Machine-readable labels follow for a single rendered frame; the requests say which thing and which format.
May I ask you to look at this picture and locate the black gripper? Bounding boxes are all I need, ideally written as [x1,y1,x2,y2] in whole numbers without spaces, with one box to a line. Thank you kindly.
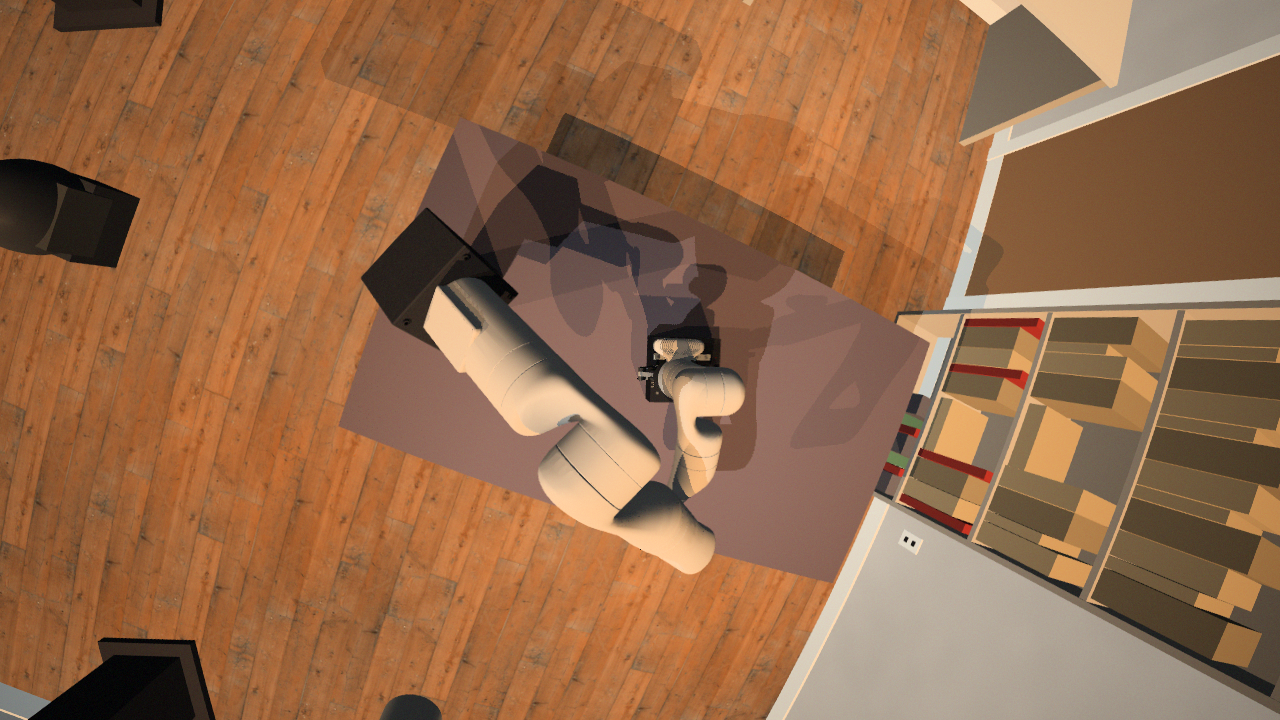
[637,360,667,393]

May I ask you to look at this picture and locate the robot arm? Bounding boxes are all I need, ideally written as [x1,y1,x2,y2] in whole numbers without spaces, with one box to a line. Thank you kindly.
[422,277,745,574]

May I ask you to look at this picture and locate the black lighting desk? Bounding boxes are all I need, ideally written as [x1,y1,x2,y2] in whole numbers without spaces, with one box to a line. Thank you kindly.
[645,336,721,402]

